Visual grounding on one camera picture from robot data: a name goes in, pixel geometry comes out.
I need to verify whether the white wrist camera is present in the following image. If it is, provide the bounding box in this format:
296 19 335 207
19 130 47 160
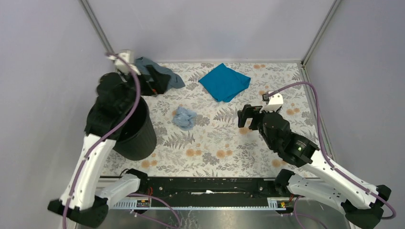
113 49 141 75
259 91 284 113

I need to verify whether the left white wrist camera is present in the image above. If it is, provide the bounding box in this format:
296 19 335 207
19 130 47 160
113 49 141 75

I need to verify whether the floral table mat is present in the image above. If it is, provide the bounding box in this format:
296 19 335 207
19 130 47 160
102 63 313 177

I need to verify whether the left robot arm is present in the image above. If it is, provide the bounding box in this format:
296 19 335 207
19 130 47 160
48 65 157 229

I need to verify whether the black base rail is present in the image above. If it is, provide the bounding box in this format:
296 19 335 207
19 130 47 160
121 169 297 206

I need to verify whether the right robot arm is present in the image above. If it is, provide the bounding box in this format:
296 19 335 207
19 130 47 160
237 104 391 229

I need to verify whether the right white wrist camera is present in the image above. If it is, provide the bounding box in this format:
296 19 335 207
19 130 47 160
259 91 284 113

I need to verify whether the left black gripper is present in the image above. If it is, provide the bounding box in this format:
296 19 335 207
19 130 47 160
119 64 172 114

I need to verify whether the grey-blue cloth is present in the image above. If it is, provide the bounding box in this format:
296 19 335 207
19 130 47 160
135 57 185 90

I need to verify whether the black ribbed trash bin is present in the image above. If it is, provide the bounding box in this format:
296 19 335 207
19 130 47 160
85 96 158 161

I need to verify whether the white slotted cable duct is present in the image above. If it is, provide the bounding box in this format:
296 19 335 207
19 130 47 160
112 197 294 211

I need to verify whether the bright blue cloth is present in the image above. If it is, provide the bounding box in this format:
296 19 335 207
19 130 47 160
199 63 251 103

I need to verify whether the light blue trash bag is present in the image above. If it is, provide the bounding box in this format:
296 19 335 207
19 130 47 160
172 106 197 131

